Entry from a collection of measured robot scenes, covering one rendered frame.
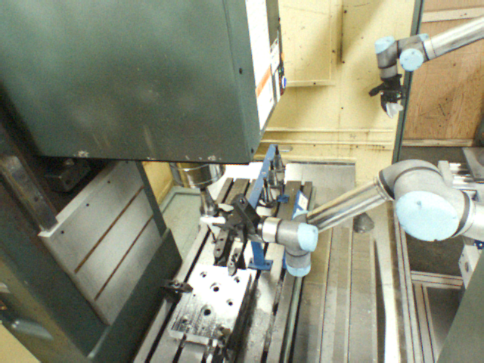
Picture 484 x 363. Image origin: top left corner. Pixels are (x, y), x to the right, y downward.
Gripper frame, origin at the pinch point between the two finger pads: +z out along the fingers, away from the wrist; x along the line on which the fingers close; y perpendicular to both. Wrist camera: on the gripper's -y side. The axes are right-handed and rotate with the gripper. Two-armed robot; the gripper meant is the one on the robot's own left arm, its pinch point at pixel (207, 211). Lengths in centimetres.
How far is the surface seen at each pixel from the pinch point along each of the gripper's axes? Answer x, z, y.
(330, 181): 93, -20, 54
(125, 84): -13, 2, -48
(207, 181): -5.3, -6.9, -17.5
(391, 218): 70, -55, 54
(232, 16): -7, -23, -59
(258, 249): 15.6, -7.7, 32.7
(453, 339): -19, -69, 3
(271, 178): 32.4, -9.8, 8.6
